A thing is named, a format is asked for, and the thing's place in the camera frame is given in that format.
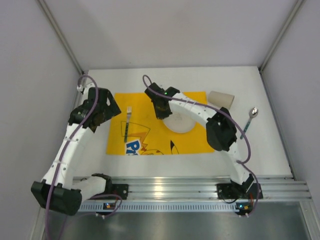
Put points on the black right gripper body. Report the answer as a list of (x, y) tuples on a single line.
[(162, 113)]

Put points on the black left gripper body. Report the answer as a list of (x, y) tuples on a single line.
[(110, 107)]

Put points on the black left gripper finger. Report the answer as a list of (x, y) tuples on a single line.
[(112, 109), (94, 128)]

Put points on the green handled fork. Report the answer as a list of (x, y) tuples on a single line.
[(128, 116)]

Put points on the white bowl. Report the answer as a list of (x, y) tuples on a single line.
[(179, 123)]

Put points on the yellow cartoon placemat cloth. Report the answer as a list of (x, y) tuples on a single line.
[(148, 135)]

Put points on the beige paper cup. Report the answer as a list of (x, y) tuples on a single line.
[(219, 99)]

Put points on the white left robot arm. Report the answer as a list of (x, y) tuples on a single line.
[(56, 191)]

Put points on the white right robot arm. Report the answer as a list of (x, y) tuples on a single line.
[(221, 132)]

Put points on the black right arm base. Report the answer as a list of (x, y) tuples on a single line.
[(232, 191)]

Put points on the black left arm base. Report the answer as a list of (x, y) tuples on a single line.
[(113, 193)]

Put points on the perforated metal cable tray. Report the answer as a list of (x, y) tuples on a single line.
[(161, 207)]

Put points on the green handled spoon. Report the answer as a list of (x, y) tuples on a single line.
[(252, 114)]

